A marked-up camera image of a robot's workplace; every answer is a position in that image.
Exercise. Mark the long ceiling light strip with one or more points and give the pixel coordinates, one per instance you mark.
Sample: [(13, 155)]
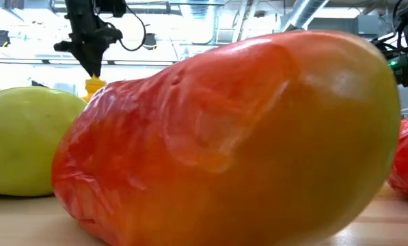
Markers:
[(138, 63)]

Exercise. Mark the ribbed silver ventilation duct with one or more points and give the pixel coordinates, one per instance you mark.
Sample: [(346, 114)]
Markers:
[(199, 8)]

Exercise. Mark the smooth silver ventilation duct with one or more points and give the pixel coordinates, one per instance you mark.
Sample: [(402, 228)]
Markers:
[(306, 12)]

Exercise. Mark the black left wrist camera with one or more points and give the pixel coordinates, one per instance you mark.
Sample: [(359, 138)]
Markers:
[(113, 8)]

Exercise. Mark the black ceiling device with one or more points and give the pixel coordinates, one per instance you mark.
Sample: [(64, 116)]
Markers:
[(150, 41)]

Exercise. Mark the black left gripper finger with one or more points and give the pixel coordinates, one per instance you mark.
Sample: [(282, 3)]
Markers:
[(97, 56), (83, 58)]

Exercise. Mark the green apple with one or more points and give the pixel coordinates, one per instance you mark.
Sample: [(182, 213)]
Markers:
[(22, 136)]

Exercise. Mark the red yellow mango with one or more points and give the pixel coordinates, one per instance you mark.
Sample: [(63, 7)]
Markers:
[(224, 136)]

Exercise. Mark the yellow plastic bottle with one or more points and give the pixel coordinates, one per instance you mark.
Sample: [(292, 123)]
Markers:
[(93, 87)]

